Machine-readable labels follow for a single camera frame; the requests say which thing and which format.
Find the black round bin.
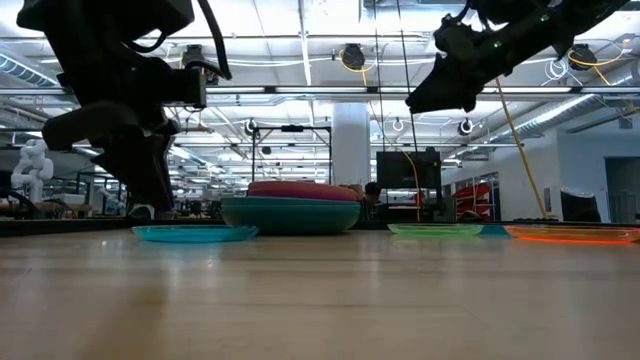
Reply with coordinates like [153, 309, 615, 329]
[559, 186, 602, 224]

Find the silver ventilation duct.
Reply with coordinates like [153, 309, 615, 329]
[487, 62, 640, 146]
[0, 52, 59, 89]

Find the small clear orange plate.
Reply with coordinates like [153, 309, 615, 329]
[503, 224, 640, 246]

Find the black camera cable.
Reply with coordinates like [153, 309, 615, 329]
[196, 0, 234, 81]

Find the black aluminium table frame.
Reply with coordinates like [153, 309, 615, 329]
[0, 217, 640, 238]

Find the yellow hanging cable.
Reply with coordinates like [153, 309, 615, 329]
[338, 48, 422, 221]
[494, 77, 547, 221]

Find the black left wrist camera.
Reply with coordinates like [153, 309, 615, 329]
[172, 43, 209, 110]

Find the white building pillar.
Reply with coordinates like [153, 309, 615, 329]
[331, 102, 372, 187]

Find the white coiled cable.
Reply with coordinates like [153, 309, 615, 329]
[543, 58, 570, 82]

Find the red rack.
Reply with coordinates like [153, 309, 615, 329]
[452, 182, 494, 221]

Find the black gantry frame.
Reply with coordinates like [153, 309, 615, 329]
[251, 124, 334, 185]

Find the salmon pink plastic plate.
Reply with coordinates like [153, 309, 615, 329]
[248, 180, 358, 196]

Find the black monitor screen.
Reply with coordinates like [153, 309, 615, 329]
[375, 149, 443, 190]

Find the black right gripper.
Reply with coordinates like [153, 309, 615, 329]
[405, 27, 526, 113]

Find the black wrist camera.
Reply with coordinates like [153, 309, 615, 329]
[172, 43, 209, 110]
[432, 13, 481, 56]

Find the black ceiling cable reel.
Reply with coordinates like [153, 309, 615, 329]
[568, 43, 597, 72]
[341, 43, 367, 71]

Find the large dark green plastic plate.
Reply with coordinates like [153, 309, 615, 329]
[220, 208, 361, 237]

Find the person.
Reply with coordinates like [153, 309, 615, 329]
[362, 181, 384, 221]

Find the small clear green plate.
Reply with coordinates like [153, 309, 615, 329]
[387, 222, 485, 238]

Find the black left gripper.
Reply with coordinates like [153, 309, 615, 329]
[42, 54, 181, 211]

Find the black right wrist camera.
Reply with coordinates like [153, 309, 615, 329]
[432, 13, 481, 56]

